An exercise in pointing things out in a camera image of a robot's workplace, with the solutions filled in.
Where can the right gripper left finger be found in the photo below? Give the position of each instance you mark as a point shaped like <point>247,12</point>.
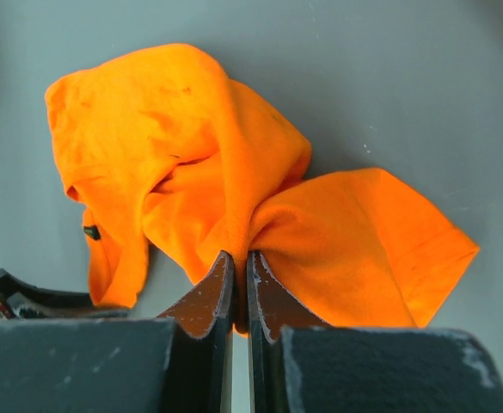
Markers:
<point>198,377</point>

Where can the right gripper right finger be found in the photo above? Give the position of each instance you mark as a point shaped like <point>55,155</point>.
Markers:
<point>270,307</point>

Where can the orange t shirt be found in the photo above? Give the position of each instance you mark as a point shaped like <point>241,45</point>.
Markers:
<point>164,149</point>

